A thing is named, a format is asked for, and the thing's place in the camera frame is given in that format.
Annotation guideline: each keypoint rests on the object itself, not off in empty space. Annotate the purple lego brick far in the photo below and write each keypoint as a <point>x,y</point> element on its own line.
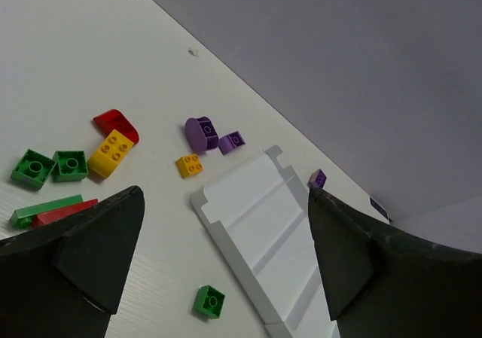
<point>317,179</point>

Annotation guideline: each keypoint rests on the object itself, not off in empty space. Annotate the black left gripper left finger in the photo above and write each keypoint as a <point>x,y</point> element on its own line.
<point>66,279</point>

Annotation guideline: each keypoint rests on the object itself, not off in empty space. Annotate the white divided sorting tray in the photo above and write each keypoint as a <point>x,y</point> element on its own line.
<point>257,216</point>

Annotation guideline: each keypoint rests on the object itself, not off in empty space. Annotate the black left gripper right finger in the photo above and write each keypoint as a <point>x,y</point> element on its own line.
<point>380,281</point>

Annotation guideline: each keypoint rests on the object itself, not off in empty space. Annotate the blue table label right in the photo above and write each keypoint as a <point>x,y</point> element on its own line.
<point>379,208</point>

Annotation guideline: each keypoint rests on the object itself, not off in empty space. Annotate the yellow curved lego brick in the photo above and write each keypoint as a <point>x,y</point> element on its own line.
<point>109,155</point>

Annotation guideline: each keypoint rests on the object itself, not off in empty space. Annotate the green lego plate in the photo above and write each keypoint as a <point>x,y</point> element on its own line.
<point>22,218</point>

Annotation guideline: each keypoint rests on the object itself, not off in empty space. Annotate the red curved lego brick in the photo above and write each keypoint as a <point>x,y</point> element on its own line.
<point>114,119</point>

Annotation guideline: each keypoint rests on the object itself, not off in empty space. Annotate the red wedge lego brick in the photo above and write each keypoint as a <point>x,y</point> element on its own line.
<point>49,217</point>

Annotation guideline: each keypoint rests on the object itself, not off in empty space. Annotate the purple round lego brick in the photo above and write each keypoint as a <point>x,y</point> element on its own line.
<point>201,134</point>

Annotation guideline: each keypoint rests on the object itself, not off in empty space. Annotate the small purple lego brick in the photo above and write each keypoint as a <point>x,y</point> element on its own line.
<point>230,142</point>

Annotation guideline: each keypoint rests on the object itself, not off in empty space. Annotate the small yellow lego brick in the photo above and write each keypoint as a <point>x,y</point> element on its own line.
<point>189,165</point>

